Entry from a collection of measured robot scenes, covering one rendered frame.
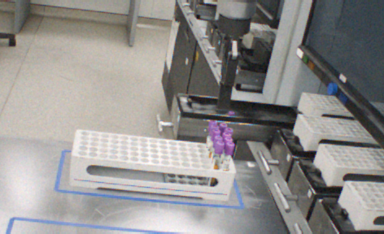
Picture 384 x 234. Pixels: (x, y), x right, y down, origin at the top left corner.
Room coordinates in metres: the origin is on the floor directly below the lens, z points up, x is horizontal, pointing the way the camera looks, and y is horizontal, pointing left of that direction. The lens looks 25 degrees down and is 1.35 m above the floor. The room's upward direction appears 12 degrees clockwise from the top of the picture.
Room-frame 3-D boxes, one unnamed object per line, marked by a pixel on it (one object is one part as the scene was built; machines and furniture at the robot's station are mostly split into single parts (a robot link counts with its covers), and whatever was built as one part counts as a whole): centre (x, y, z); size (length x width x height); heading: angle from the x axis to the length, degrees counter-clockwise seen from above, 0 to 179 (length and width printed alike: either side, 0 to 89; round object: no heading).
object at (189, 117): (1.29, -0.27, 0.78); 0.73 x 0.14 x 0.09; 104
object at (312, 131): (1.17, -0.41, 0.83); 0.30 x 0.10 x 0.06; 104
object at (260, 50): (1.69, -0.18, 0.85); 0.12 x 0.02 x 0.06; 14
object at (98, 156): (0.83, 0.06, 0.85); 0.30 x 0.10 x 0.06; 101
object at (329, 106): (1.34, -0.44, 0.83); 0.30 x 0.10 x 0.06; 104
